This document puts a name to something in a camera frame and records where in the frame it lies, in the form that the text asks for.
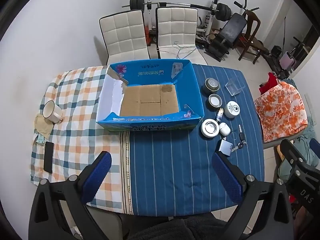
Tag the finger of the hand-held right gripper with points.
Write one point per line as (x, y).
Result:
(315, 146)
(300, 177)

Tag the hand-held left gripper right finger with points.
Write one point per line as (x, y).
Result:
(226, 177)

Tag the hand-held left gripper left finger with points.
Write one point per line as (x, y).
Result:
(97, 177)

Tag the small printed can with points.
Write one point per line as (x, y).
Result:
(220, 115)

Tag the round tin with white inside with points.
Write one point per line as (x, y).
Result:
(215, 101)

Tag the blue cardboard box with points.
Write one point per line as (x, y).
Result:
(150, 100)

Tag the silver metal case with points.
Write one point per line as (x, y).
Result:
(224, 147)

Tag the bunch of keys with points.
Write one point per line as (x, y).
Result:
(241, 137)

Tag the checked orange and teal cloth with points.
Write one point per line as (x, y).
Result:
(75, 135)

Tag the white earbuds case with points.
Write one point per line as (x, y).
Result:
(224, 129)

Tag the orange floral cushion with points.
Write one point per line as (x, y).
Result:
(280, 110)

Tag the white round dish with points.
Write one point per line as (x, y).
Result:
(210, 128)

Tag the black phone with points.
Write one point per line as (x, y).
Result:
(48, 157)

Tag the blue striped tablecloth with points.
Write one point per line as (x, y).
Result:
(170, 165)

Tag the teal paper card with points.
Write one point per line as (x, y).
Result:
(40, 140)

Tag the white round jar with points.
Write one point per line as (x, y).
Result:
(232, 109)

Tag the beige cloth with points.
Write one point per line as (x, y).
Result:
(42, 130)

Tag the white mug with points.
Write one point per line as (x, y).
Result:
(53, 113)

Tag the red cloth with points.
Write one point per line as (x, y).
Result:
(270, 81)

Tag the clear plastic box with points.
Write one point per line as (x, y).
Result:
(235, 87)

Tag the pink suitcase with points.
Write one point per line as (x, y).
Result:
(287, 60)

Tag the round tin with perforated lid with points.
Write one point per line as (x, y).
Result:
(212, 85)

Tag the black bag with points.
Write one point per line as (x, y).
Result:
(276, 50)

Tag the brown wooden chair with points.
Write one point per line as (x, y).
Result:
(251, 30)

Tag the white quilted chair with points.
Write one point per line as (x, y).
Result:
(125, 35)
(176, 27)

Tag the black barbell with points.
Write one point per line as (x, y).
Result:
(222, 11)

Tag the white barbell rack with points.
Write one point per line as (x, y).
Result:
(149, 17)

